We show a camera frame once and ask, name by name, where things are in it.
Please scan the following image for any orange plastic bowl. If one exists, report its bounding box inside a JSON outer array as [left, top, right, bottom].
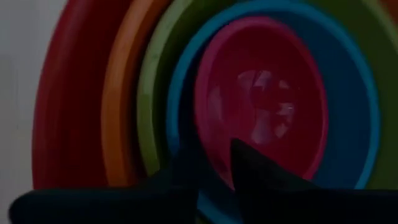
[[101, 0, 174, 188]]

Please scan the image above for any pink plastic bowl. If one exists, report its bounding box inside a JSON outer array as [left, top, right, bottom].
[[194, 15, 330, 191]]

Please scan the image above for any green plastic bowl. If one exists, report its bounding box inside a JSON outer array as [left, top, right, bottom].
[[136, 0, 398, 224]]

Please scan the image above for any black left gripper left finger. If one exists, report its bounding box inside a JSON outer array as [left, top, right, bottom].
[[136, 148, 200, 224]]

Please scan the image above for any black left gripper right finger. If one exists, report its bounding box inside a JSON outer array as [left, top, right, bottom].
[[229, 138, 331, 224]]

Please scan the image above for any red plastic bowl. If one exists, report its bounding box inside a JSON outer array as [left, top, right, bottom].
[[30, 0, 134, 191]]

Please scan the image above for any blue plastic bowl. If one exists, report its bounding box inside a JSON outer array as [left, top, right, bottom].
[[166, 0, 382, 224]]

